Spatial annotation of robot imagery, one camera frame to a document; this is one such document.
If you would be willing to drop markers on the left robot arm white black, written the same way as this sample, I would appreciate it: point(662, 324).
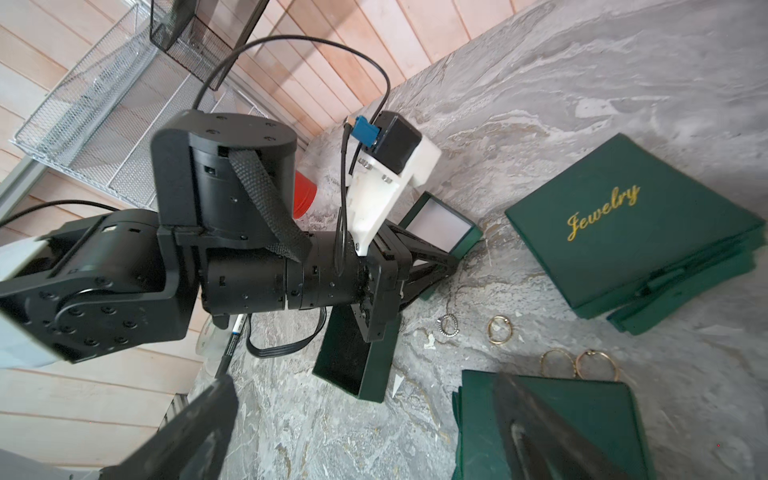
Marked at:
point(223, 235)

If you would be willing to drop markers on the left green jewelry box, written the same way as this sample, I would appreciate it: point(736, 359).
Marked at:
point(346, 361)

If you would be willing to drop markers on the white wire mesh shelf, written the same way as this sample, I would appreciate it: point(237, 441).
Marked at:
point(97, 124)

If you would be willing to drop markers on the gold rings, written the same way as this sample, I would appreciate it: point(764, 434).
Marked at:
point(579, 363)

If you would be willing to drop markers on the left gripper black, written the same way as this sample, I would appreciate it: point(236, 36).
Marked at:
point(397, 261)

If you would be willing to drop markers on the green jewelry box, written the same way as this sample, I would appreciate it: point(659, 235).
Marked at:
point(346, 361)
point(623, 234)

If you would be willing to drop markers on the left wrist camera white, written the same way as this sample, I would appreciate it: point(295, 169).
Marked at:
point(394, 155)

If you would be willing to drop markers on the right green jewelry box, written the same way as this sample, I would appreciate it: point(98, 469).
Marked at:
point(623, 234)

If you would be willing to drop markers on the jewelry box lid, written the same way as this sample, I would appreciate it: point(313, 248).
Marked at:
point(435, 222)

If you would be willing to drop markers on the black mesh basket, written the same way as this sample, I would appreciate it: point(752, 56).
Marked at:
point(178, 30)

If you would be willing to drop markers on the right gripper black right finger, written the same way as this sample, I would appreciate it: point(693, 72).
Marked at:
point(539, 443)

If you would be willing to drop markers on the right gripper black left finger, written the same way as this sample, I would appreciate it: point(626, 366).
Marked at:
point(193, 445)

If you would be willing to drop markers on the red pencil cup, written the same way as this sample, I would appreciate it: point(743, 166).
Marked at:
point(304, 194)

